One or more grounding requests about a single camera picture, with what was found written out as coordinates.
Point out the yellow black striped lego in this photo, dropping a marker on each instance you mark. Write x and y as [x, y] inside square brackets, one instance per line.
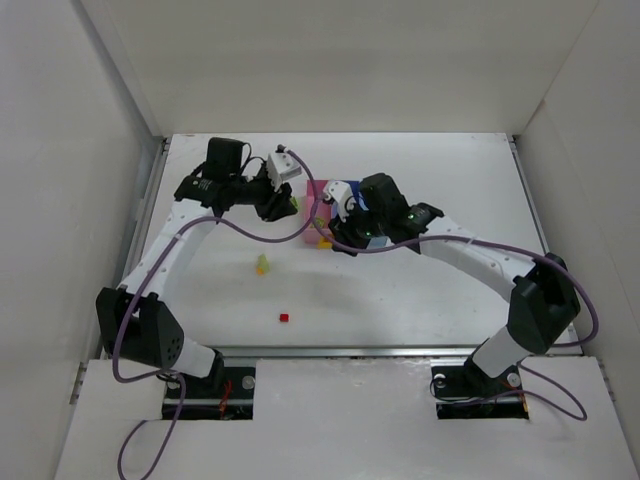
[325, 243]

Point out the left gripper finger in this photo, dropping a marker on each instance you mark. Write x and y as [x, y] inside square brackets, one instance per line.
[268, 212]
[284, 201]

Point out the aluminium front rail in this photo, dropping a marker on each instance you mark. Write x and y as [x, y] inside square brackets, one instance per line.
[291, 352]

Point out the pink container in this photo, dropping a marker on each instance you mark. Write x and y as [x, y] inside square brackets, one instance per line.
[323, 214]

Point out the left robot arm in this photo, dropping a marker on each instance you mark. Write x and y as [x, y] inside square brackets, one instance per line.
[135, 318]

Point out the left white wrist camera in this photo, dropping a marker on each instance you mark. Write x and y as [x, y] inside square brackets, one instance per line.
[281, 167]

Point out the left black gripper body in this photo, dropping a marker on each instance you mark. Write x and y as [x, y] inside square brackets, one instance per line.
[275, 203]

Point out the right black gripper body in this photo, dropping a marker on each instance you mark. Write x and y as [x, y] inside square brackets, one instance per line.
[343, 232]

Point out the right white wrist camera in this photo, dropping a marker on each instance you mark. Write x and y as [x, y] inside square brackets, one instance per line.
[340, 194]

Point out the dark blue container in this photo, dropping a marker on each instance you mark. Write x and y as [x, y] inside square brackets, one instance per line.
[354, 186]

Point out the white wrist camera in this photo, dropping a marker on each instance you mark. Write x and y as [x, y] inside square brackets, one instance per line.
[340, 194]
[281, 167]

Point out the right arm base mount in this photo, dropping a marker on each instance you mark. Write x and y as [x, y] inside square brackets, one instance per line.
[460, 398]

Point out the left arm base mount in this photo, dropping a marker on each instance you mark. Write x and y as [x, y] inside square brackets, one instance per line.
[233, 400]

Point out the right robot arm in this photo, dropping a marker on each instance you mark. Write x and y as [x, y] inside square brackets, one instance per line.
[542, 300]

